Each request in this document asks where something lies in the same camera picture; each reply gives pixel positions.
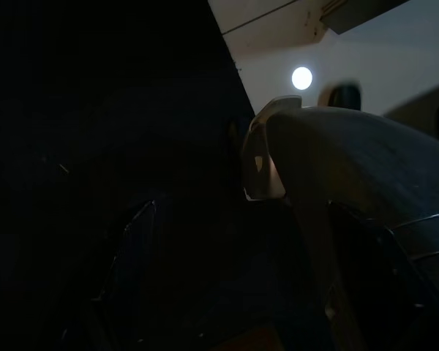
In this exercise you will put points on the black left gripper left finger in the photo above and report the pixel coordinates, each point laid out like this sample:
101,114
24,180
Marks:
131,248

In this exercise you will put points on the robot grey left leg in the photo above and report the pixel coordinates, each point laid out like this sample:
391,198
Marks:
333,153

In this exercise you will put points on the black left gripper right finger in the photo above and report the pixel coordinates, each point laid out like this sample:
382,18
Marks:
398,278

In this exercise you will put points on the black floor mat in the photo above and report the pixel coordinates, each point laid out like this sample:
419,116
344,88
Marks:
95,91

